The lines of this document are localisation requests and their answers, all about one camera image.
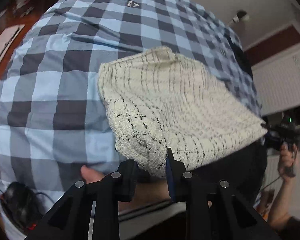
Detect cream tweed checked garment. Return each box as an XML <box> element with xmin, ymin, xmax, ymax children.
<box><xmin>97</xmin><ymin>47</ymin><xmax>266</xmax><ymax>177</ymax></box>

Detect person's right hand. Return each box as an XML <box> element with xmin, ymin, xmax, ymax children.
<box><xmin>277</xmin><ymin>144</ymin><xmax>298</xmax><ymax>183</ymax></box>

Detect blue checked bed cover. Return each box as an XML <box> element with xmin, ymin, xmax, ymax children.
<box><xmin>0</xmin><ymin>0</ymin><xmax>261</xmax><ymax>210</ymax></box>

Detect black cable bundle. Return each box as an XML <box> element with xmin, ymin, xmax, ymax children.
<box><xmin>0</xmin><ymin>180</ymin><xmax>56</xmax><ymax>233</ymax></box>

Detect person's right forearm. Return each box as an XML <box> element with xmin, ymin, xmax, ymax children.
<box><xmin>268</xmin><ymin>177</ymin><xmax>295</xmax><ymax>230</ymax></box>

